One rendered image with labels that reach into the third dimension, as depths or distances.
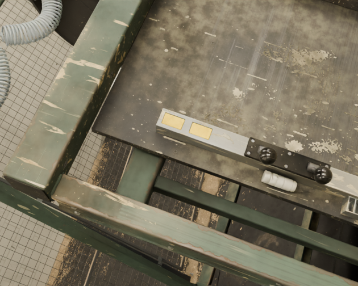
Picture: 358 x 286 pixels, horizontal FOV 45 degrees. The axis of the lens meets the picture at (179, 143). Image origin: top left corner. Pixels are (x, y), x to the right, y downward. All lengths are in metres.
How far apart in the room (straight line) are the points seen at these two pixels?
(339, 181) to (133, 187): 0.49
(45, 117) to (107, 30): 0.27
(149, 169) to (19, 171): 0.31
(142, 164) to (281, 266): 0.40
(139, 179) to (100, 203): 0.14
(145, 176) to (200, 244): 0.23
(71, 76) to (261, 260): 0.59
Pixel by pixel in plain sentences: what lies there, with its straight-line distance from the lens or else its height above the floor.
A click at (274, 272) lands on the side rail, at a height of 1.40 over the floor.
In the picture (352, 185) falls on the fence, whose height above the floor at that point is 1.29.
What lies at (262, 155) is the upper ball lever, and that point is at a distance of 0.91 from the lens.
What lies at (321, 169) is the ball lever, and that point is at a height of 1.45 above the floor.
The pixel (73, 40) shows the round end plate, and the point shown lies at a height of 1.85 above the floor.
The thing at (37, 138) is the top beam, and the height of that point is 1.90.
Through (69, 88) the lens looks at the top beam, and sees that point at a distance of 1.02.
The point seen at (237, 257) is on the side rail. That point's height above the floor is 1.47.
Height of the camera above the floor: 2.09
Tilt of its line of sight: 27 degrees down
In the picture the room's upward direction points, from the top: 56 degrees counter-clockwise
